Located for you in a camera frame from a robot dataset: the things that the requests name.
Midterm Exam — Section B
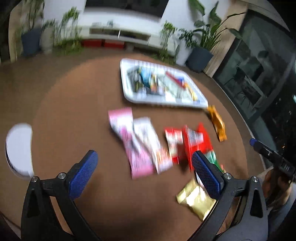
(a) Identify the white pink snack packet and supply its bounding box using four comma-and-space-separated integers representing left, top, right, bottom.
133, 117, 173, 174

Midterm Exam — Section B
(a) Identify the white left plant pot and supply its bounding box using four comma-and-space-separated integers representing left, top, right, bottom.
40, 27, 54, 54

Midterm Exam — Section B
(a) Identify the large red snack bag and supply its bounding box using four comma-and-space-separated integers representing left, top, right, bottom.
183, 123, 213, 172

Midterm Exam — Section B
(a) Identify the dark blue left pot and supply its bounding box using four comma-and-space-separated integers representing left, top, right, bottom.
21, 28, 42, 57

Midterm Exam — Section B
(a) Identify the black nut snack packet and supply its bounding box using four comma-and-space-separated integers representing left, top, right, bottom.
127, 68, 144, 93

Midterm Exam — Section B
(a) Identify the red white snack packet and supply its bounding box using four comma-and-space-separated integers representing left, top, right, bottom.
165, 127, 185, 164

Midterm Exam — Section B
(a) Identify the dark blue plant pot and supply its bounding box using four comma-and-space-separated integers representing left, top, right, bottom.
185, 47, 213, 73

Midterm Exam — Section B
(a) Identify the green seed snack packet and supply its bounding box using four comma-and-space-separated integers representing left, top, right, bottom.
205, 150, 225, 173

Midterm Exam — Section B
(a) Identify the grey sleeve forearm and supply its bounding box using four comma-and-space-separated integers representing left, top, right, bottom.
268, 194, 295, 237

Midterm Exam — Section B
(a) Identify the white tv cabinet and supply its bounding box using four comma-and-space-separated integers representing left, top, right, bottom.
77, 7, 179, 56

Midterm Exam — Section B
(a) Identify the white plant pot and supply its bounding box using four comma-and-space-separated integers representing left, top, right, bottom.
40, 27, 54, 54
176, 40, 192, 66

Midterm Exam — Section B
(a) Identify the white plastic tray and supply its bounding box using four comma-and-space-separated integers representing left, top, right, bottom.
120, 58, 208, 109

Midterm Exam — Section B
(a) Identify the black wall television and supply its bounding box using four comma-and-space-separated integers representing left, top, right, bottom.
85, 0, 169, 17

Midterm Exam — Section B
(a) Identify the white round stool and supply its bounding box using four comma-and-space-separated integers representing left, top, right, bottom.
4, 123, 34, 179

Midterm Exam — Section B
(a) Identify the tall green plant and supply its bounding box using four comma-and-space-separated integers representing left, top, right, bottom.
179, 1, 245, 51

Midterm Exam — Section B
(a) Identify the person's right hand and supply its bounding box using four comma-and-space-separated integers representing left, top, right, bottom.
262, 168, 292, 209

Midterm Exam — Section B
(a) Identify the orange snack bar packet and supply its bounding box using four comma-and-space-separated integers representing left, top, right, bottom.
207, 105, 227, 142

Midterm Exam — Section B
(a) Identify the gold snack packet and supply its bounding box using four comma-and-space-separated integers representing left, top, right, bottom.
176, 178, 216, 221

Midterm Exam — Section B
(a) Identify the blue snack packet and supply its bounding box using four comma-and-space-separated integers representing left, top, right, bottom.
138, 68, 158, 93

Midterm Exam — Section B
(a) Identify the red storage box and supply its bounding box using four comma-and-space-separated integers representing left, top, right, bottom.
103, 40, 125, 49
81, 39, 103, 48

